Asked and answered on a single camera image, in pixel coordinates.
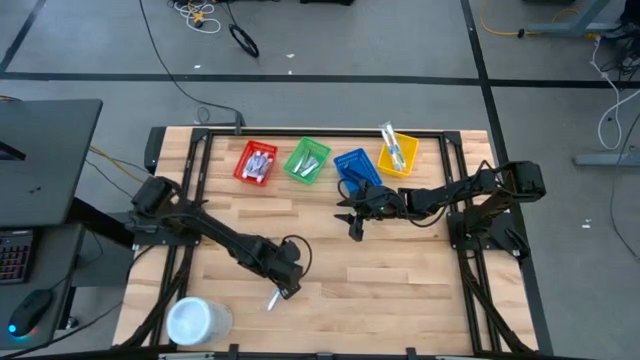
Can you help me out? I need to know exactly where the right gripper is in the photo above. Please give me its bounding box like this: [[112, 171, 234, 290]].
[[333, 184, 405, 243]]

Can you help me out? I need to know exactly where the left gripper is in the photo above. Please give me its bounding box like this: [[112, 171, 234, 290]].
[[259, 244, 305, 301]]

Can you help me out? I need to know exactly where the blue plastic basket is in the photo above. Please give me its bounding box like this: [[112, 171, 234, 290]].
[[333, 147, 384, 197]]

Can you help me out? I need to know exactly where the green plastic basket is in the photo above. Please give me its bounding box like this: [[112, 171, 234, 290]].
[[283, 136, 332, 185]]

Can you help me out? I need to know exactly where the yellow plastic basket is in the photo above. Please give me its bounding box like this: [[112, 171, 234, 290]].
[[377, 130, 420, 179]]

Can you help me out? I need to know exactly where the red plastic basket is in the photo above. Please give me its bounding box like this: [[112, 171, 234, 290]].
[[233, 140, 279, 186]]

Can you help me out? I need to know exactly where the black office desk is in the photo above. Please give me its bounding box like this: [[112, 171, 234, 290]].
[[0, 98, 104, 229], [0, 222, 85, 351]]

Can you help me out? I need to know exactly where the grey desk foot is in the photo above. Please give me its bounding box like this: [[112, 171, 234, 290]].
[[573, 152, 640, 167]]

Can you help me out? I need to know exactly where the black computer mouse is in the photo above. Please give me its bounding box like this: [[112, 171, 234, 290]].
[[7, 288, 55, 338]]

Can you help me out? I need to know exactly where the black backlit keyboard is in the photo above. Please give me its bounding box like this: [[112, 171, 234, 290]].
[[0, 228, 35, 287]]

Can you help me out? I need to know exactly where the grey desk leg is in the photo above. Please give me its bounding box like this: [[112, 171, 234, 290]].
[[524, 0, 626, 39]]

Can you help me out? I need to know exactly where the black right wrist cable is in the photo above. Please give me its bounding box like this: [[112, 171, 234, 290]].
[[337, 177, 362, 202]]

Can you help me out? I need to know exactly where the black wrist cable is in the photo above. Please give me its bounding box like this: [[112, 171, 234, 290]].
[[280, 234, 314, 275], [337, 177, 362, 202]]

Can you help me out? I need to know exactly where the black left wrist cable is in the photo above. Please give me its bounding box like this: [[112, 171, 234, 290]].
[[280, 234, 314, 275]]

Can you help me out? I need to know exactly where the black aluminium table frame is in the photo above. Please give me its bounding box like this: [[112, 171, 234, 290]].
[[119, 127, 539, 357]]

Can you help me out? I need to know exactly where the black coiled cable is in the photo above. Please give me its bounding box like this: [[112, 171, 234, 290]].
[[227, 22, 261, 59]]

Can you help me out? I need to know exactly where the yellow floor cable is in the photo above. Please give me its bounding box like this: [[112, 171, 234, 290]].
[[479, 0, 601, 40]]

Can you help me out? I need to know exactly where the long black floor cable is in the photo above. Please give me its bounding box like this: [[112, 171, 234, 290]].
[[138, 0, 246, 135]]

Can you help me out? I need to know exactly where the white yellow cable bundle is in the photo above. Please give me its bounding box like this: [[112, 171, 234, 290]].
[[168, 0, 223, 35]]

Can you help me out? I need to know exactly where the white floor cable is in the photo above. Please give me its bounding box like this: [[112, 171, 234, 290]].
[[589, 37, 640, 151]]

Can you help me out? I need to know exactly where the black floor cable bundle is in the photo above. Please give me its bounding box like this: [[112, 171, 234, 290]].
[[599, 29, 640, 76]]

